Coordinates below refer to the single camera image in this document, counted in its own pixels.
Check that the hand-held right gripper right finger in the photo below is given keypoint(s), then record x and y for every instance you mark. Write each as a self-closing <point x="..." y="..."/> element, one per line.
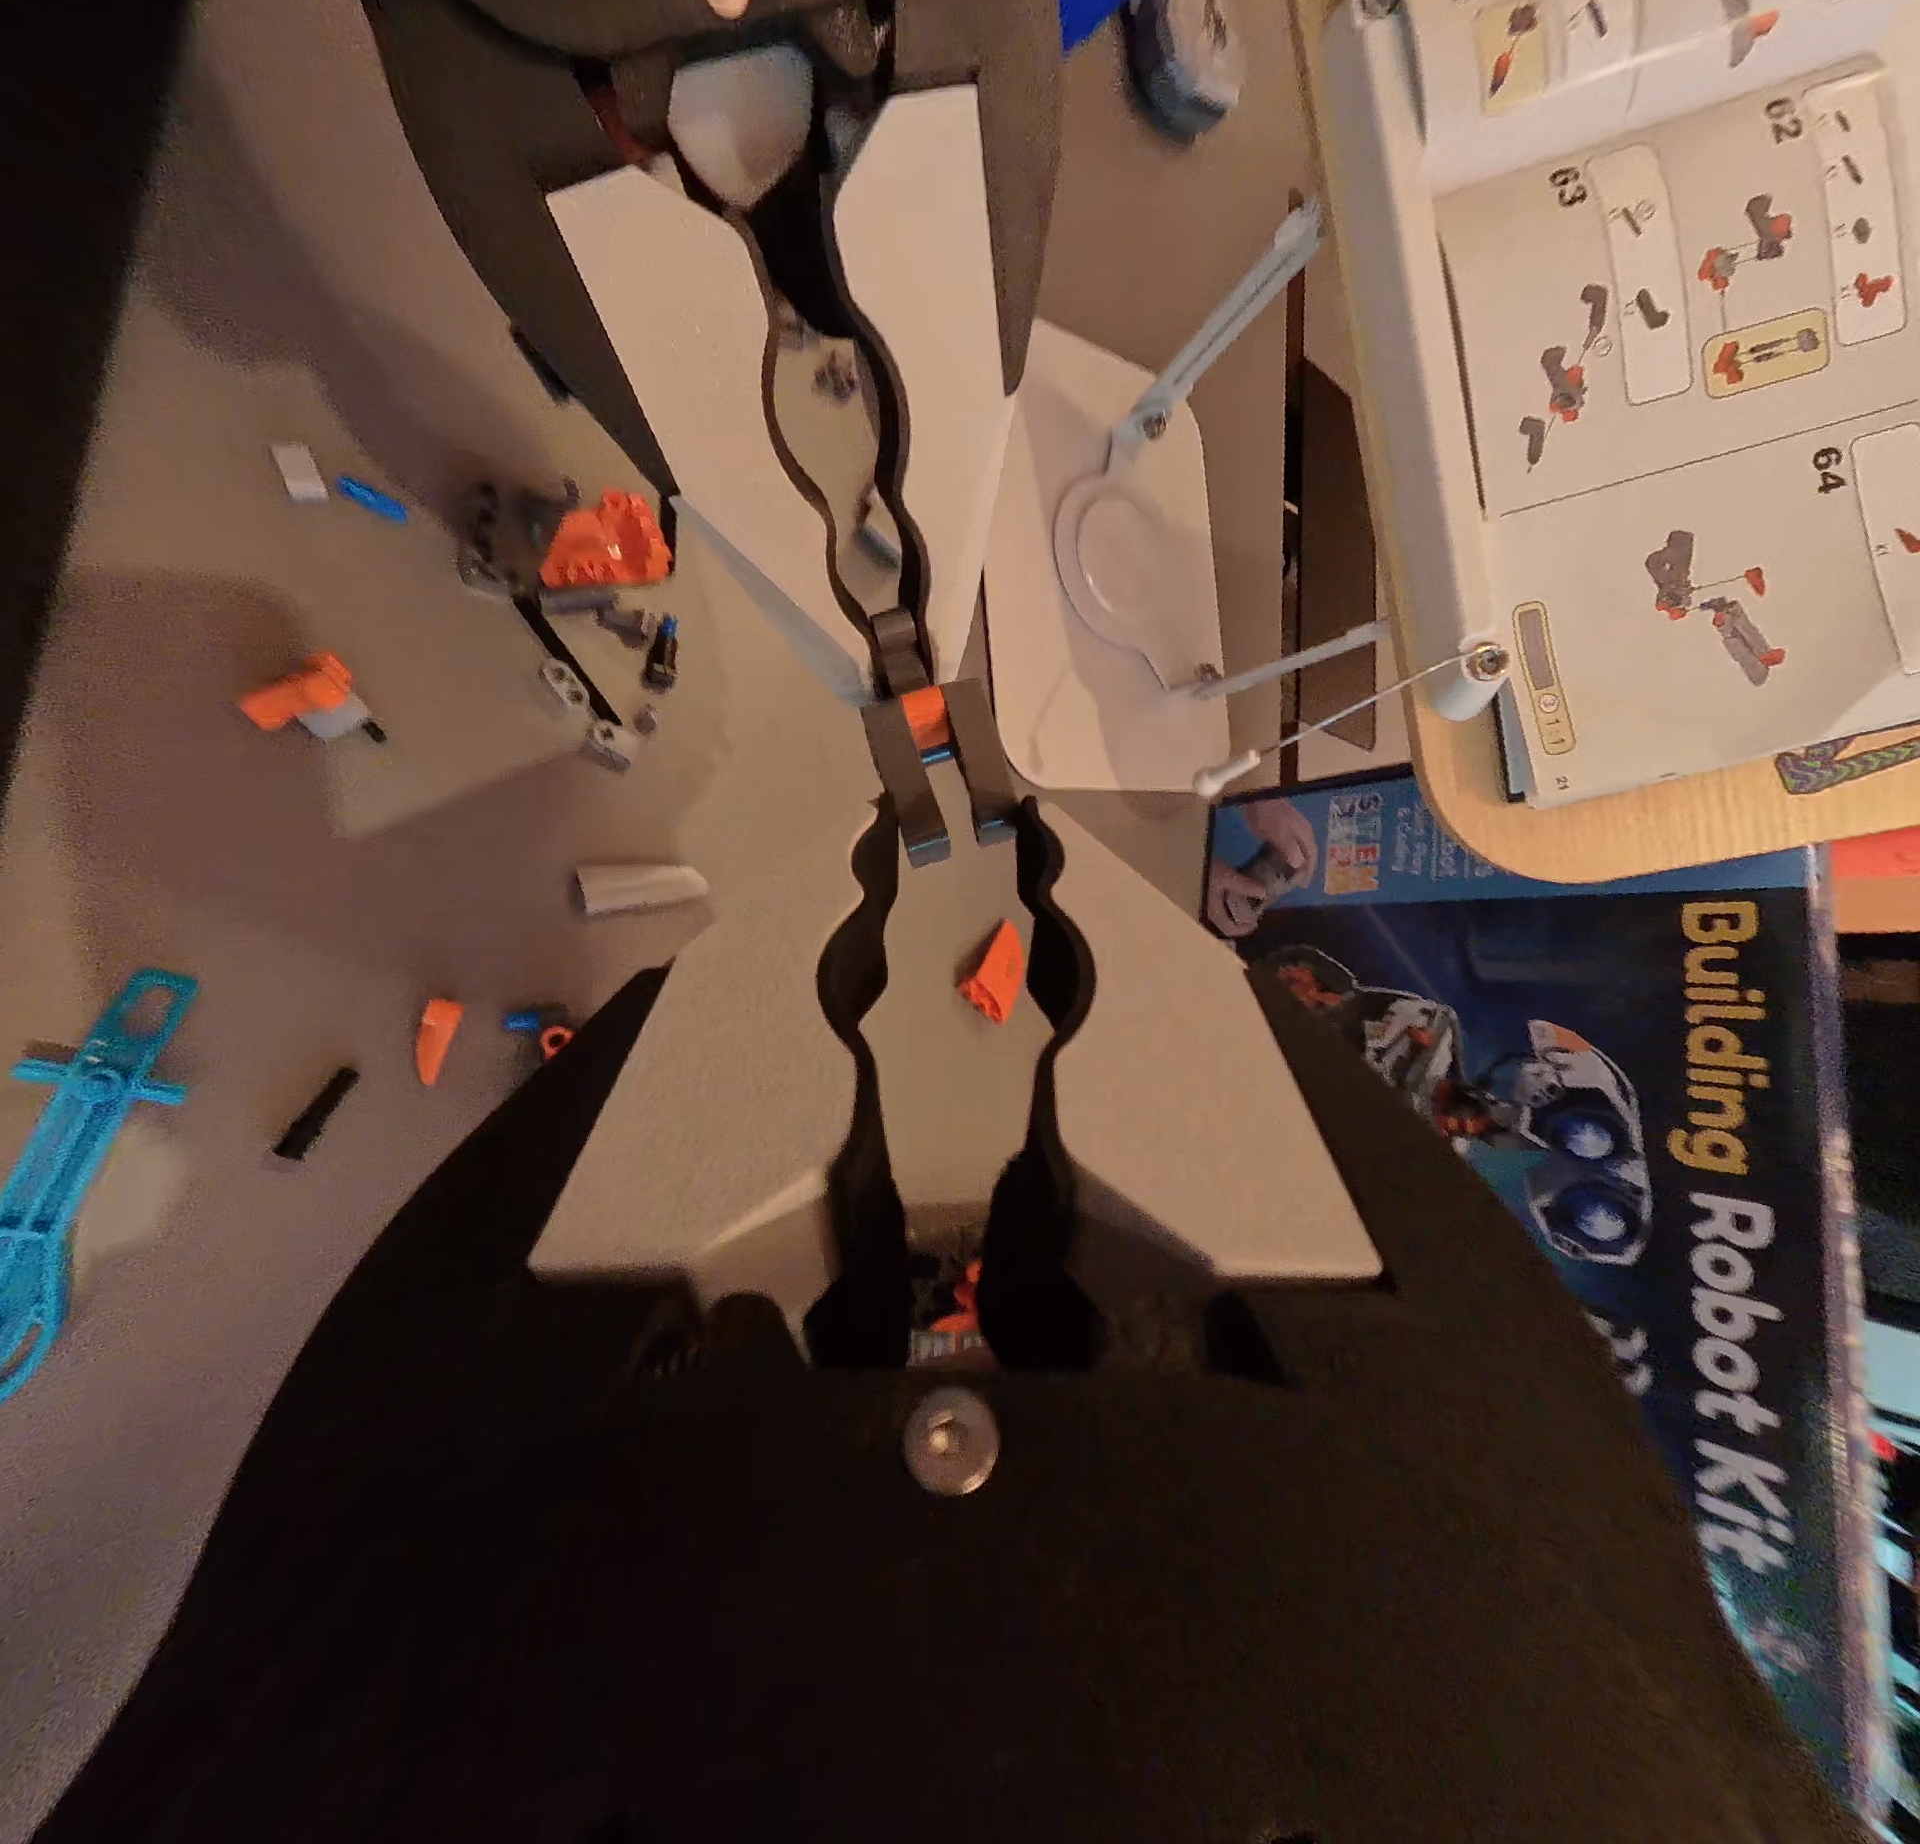
<point x="1200" y="1124"/>

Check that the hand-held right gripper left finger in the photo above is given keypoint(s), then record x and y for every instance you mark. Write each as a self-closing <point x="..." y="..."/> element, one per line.
<point x="705" y="1110"/>

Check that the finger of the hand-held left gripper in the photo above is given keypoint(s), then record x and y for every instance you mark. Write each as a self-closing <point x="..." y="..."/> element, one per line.
<point x="675" y="329"/>
<point x="946" y="254"/>

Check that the grey orange brick assembly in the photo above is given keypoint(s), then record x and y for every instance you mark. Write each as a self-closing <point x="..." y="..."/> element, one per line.
<point x="915" y="809"/>

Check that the grey orange brick cluster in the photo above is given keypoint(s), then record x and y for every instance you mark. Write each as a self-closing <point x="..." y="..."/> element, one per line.
<point x="601" y="546"/>

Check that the light grey panel brick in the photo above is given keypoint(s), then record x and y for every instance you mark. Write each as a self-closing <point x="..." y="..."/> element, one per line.
<point x="637" y="889"/>

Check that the orange wedge brick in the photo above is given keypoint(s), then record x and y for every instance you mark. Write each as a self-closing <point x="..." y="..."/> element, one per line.
<point x="438" y="1041"/>
<point x="992" y="974"/>

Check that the black long beam brick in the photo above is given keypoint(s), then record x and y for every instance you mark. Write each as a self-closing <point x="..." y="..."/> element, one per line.
<point x="546" y="633"/>

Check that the black blue axle pin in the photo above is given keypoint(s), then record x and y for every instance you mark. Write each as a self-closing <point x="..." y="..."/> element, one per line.
<point x="661" y="659"/>

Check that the blue connector pin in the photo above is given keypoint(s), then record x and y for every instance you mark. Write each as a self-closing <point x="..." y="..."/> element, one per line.
<point x="371" y="497"/>

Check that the black connector pin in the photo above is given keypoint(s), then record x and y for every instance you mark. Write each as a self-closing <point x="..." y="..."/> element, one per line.
<point x="316" y="1113"/>

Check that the small white brick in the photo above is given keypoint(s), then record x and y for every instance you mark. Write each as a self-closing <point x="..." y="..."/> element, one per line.
<point x="296" y="471"/>

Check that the dark blue robot kit box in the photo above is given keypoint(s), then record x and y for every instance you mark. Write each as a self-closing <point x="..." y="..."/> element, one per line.
<point x="1651" y="1124"/>

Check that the orange white brick cluster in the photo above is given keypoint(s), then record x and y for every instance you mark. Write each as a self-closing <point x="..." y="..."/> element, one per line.
<point x="292" y="696"/>

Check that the blue plastic brick tool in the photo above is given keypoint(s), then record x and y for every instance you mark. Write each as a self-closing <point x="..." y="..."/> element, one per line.
<point x="106" y="1080"/>

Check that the white instruction booklet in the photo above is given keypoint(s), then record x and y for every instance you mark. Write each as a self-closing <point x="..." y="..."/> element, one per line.
<point x="1651" y="523"/>

